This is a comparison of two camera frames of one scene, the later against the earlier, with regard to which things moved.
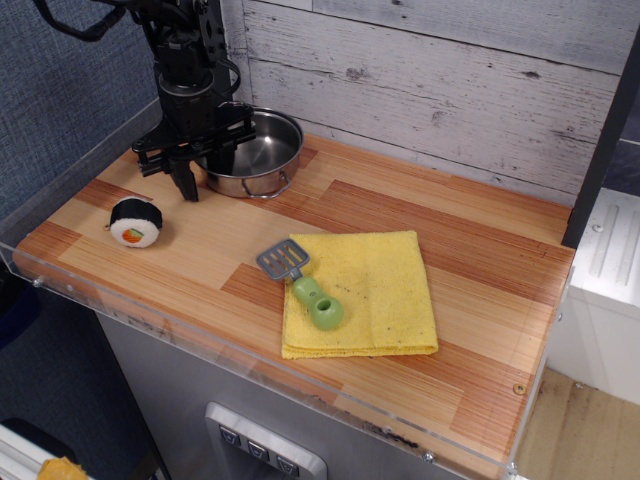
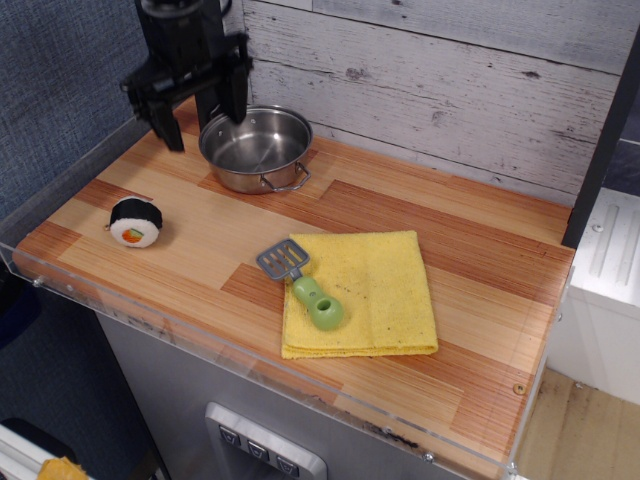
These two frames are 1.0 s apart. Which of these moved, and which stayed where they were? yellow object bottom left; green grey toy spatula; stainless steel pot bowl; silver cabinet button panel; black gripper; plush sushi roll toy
Moved: black gripper; stainless steel pot bowl
Stayed: plush sushi roll toy; green grey toy spatula; silver cabinet button panel; yellow object bottom left
